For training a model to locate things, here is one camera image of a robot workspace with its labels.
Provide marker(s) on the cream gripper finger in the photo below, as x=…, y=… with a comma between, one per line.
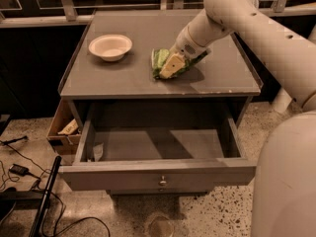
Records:
x=174, y=63

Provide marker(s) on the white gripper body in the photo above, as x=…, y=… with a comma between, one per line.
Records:
x=187, y=48

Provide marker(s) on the green jalapeno chip bag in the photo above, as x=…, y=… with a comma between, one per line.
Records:
x=160, y=56

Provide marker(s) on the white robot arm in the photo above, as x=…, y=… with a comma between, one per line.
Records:
x=284, y=199

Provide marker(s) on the grey drawer cabinet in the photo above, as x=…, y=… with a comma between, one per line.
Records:
x=225, y=76

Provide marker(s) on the open grey top drawer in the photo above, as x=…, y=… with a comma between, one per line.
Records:
x=195, y=145

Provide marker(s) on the round metal drawer knob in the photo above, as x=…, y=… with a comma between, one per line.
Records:
x=163, y=181

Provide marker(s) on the white paper bowl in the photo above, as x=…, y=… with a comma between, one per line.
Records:
x=110, y=48

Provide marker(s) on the crumpled white paper scrap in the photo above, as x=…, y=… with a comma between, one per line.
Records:
x=98, y=151

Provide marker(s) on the white packet in box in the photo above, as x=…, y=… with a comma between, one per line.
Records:
x=69, y=129

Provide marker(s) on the brown cardboard box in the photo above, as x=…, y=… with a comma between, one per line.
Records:
x=63, y=135

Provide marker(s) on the metal window railing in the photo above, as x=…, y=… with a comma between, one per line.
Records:
x=45, y=13

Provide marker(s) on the black tool on floor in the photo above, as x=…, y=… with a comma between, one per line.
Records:
x=7, y=142

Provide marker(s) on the black power adapter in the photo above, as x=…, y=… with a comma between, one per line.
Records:
x=19, y=170

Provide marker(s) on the black pole on floor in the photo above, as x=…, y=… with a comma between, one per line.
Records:
x=45, y=197

